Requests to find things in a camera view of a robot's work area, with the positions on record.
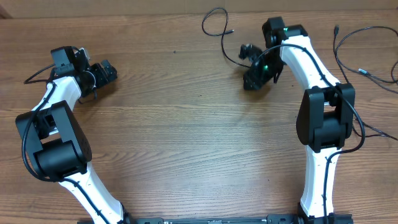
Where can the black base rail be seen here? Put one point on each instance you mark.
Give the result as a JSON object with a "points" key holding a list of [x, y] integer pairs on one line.
{"points": [[270, 219]]}

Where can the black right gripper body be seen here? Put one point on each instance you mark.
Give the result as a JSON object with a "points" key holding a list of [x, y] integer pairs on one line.
{"points": [[269, 66]]}

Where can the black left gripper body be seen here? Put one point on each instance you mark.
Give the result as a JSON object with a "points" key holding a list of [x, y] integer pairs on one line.
{"points": [[96, 77]]}

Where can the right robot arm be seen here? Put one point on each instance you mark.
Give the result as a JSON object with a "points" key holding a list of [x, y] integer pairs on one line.
{"points": [[325, 117]]}

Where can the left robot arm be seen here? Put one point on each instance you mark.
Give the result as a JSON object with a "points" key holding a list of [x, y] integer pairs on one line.
{"points": [[53, 145]]}

